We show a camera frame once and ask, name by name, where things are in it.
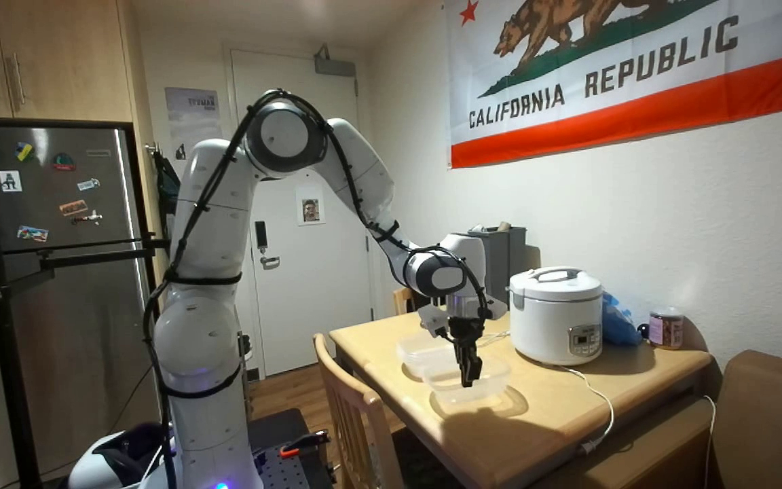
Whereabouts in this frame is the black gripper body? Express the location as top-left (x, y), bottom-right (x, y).
top-left (442, 313), bottom-right (490, 359)

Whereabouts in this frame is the clear plastic lunchbox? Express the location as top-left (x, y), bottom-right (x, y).
top-left (423, 356), bottom-right (513, 420)

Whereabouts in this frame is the grey box appliance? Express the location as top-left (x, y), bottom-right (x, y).
top-left (465, 223), bottom-right (532, 308)

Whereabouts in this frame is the white rice cooker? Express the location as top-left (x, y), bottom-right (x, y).
top-left (507, 263), bottom-right (609, 369)

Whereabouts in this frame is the wooden chair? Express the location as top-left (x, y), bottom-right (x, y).
top-left (311, 329), bottom-right (414, 489)

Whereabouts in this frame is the blue cloth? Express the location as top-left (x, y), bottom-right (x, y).
top-left (600, 290), bottom-right (647, 350)

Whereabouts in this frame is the white door with closer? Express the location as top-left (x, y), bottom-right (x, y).
top-left (225, 49), bottom-right (385, 381)

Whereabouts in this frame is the small round canister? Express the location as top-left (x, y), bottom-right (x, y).
top-left (647, 308), bottom-right (691, 354)

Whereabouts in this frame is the small photo on door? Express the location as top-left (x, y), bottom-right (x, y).
top-left (297, 193), bottom-right (327, 229)

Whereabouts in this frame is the California Republic flag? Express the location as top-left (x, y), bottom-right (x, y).
top-left (449, 0), bottom-right (782, 172)

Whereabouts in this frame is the brown sofa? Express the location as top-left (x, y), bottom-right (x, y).
top-left (535, 347), bottom-right (782, 489)

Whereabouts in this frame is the metal door closer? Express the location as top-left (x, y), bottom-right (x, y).
top-left (313, 43), bottom-right (362, 81)

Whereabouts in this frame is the dark hanging jacket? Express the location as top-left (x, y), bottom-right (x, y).
top-left (150, 146), bottom-right (184, 217)

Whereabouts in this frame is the white and black helmet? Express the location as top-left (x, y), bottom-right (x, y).
top-left (66, 420), bottom-right (173, 489)

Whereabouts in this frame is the stainless steel fridge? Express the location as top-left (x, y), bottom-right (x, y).
top-left (0, 119), bottom-right (159, 489)

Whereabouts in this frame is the orange striped fridge magnet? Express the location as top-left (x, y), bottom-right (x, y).
top-left (54, 195), bottom-right (106, 229)

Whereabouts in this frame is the blue wide fridge magnet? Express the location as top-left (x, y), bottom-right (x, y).
top-left (15, 223), bottom-right (51, 246)

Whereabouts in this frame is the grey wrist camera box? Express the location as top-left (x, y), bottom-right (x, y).
top-left (415, 301), bottom-right (456, 340)

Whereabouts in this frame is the white power cord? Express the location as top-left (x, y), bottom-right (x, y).
top-left (562, 365), bottom-right (620, 457)

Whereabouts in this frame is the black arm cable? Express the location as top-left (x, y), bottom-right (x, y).
top-left (141, 87), bottom-right (495, 403)

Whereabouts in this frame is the orange handled tool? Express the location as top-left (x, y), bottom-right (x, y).
top-left (274, 430), bottom-right (335, 461)

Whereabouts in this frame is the door lock with handle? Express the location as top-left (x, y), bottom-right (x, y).
top-left (251, 217), bottom-right (282, 271)

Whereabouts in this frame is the paper notice on wall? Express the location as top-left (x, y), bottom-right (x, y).
top-left (164, 83), bottom-right (224, 124)

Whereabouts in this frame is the wooden wall cabinet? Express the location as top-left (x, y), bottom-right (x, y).
top-left (0, 0), bottom-right (140, 124)

